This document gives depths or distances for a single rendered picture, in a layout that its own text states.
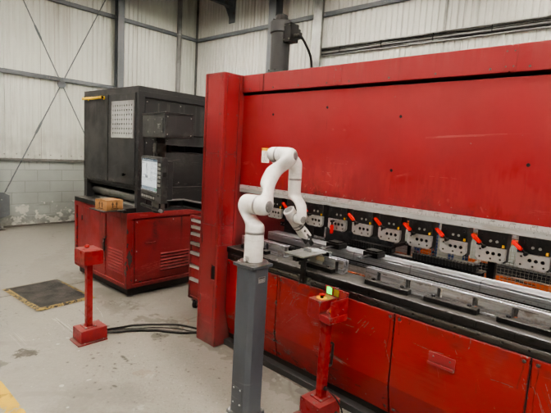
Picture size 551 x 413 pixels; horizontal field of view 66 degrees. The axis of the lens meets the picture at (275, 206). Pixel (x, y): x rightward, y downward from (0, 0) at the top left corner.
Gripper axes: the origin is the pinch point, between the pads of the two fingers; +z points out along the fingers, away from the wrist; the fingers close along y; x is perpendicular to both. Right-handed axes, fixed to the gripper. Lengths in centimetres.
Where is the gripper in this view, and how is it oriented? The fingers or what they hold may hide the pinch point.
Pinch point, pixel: (308, 242)
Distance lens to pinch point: 308.1
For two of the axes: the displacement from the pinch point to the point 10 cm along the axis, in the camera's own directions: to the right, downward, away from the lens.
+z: 4.7, 7.4, 4.8
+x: -6.6, 6.6, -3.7
